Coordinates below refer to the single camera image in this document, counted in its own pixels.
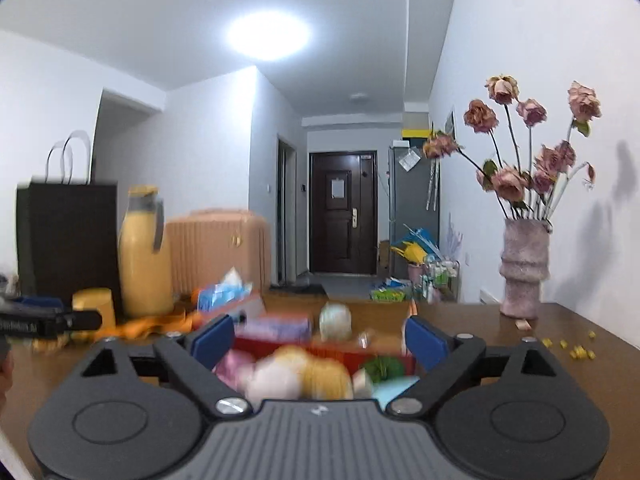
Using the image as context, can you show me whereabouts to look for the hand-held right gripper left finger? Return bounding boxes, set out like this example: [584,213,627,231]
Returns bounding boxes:
[80,314,254,417]

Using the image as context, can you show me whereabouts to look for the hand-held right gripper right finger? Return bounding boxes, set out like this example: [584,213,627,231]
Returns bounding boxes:
[384,315,567,417]

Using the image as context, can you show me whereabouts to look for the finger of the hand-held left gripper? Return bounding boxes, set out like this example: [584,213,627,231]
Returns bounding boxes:
[37,311,104,339]
[9,296,66,313]

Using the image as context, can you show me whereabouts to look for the red cardboard box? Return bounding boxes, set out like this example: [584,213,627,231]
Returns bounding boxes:
[197,294,419,377]

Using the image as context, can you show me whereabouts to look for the clear squishy toy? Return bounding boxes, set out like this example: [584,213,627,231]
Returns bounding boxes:
[319,302,354,342]

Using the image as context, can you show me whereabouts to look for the white yellow plush toy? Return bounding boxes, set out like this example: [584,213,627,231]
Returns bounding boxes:
[244,344,355,402]

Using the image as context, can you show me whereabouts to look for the yellow mug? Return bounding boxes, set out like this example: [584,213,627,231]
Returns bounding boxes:
[72,287,117,329]

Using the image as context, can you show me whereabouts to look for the blue tissue pack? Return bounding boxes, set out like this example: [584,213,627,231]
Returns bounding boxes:
[196,267,254,312]

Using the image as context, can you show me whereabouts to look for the green packet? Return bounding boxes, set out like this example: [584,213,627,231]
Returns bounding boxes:
[370,280,414,304]

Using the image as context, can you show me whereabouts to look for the rack of bottles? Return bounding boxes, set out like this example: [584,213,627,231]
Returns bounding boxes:
[419,255,459,304]

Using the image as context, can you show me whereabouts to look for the black paper bag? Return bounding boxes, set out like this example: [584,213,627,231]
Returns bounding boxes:
[16,131,119,311]

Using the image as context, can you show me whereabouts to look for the yellow bag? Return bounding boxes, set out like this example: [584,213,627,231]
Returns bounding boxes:
[390,240,426,266]

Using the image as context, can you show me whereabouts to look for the yellow thermos jug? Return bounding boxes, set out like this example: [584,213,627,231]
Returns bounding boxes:
[118,186,174,318]

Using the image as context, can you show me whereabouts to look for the pink suitcase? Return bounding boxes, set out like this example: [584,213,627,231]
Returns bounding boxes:
[164,208,271,297]

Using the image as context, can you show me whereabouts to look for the blue plastic bag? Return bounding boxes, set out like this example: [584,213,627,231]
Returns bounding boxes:
[403,225,441,257]

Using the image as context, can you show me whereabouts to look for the textured pink vase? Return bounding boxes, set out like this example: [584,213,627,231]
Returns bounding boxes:
[501,217,552,320]

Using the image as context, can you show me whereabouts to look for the grey refrigerator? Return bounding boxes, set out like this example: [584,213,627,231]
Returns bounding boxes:
[388,142,441,262]

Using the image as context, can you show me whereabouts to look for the scattered yellow petals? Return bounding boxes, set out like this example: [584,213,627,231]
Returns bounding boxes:
[542,330,597,361]

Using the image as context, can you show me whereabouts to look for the dark brown door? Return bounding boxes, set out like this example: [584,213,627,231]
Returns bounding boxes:
[308,150,377,276]

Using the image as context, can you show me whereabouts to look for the dried rose bouquet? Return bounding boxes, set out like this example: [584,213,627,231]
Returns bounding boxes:
[422,74,604,222]

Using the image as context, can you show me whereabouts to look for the round ceiling light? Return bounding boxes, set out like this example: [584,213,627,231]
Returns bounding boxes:
[226,9,312,62]

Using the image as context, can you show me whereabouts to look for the orange strap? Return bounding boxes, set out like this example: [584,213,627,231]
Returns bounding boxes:
[106,309,202,342]

